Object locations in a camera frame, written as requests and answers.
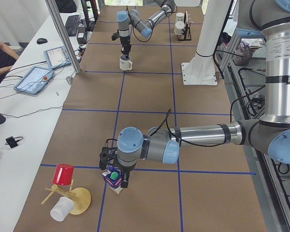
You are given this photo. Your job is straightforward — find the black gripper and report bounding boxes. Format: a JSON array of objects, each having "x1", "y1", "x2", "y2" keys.
[
  {"x1": 99, "y1": 146, "x2": 130, "y2": 189},
  {"x1": 111, "y1": 32, "x2": 131, "y2": 58}
]

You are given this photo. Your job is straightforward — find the milk carton green cap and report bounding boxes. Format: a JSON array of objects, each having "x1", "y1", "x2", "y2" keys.
[{"x1": 102, "y1": 165, "x2": 123, "y2": 194}]

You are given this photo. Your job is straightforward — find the white ribbed HOME mug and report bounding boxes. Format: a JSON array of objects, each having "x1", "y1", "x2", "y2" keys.
[{"x1": 119, "y1": 55, "x2": 132, "y2": 71}]

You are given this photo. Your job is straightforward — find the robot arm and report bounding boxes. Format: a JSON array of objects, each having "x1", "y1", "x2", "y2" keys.
[
  {"x1": 99, "y1": 0, "x2": 290, "y2": 188},
  {"x1": 112, "y1": 0, "x2": 176, "y2": 57}
]

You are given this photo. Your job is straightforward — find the wooden cup tree stand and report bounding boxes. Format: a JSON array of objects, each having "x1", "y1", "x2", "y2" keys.
[{"x1": 41, "y1": 180, "x2": 91, "y2": 215}]

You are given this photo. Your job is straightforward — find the red plastic cup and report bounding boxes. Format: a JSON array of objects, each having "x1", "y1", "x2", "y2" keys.
[{"x1": 52, "y1": 164, "x2": 74, "y2": 186}]

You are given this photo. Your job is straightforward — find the white plastic cup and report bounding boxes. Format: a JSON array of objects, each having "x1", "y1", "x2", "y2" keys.
[{"x1": 50, "y1": 197, "x2": 74, "y2": 222}]

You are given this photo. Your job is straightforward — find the black power box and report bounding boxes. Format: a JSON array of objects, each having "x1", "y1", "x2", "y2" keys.
[{"x1": 76, "y1": 26, "x2": 87, "y2": 44}]

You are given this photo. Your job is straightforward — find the black keyboard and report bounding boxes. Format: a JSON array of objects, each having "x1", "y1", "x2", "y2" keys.
[{"x1": 65, "y1": 14, "x2": 80, "y2": 37}]

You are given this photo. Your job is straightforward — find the white HOME mug on rack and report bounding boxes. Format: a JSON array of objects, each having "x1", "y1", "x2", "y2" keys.
[{"x1": 175, "y1": 12, "x2": 185, "y2": 22}]

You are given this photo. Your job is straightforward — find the teach pendant far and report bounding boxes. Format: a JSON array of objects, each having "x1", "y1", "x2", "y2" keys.
[{"x1": 43, "y1": 46, "x2": 71, "y2": 70}]

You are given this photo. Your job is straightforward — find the teach pendant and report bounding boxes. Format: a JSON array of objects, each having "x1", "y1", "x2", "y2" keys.
[
  {"x1": 43, "y1": 46, "x2": 71, "y2": 70},
  {"x1": 13, "y1": 66, "x2": 54, "y2": 95}
]

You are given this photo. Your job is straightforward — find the black computer mouse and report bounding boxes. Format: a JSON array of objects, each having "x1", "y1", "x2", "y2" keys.
[{"x1": 36, "y1": 38, "x2": 48, "y2": 44}]

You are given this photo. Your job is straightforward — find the teach pendant near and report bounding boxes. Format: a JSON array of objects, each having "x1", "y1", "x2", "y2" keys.
[{"x1": 13, "y1": 66, "x2": 54, "y2": 95}]

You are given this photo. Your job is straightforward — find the small black adapter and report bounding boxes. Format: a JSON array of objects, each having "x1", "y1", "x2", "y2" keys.
[{"x1": 5, "y1": 136, "x2": 24, "y2": 148}]

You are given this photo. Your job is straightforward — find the black wire mug rack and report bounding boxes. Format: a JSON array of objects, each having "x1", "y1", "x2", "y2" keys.
[{"x1": 176, "y1": 10, "x2": 192, "y2": 41}]

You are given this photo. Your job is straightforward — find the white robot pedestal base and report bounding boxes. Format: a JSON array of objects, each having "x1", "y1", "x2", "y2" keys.
[{"x1": 181, "y1": 0, "x2": 232, "y2": 86}]

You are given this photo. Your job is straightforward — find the aluminium frame post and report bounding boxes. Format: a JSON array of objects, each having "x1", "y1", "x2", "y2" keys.
[{"x1": 45, "y1": 0, "x2": 80, "y2": 74}]

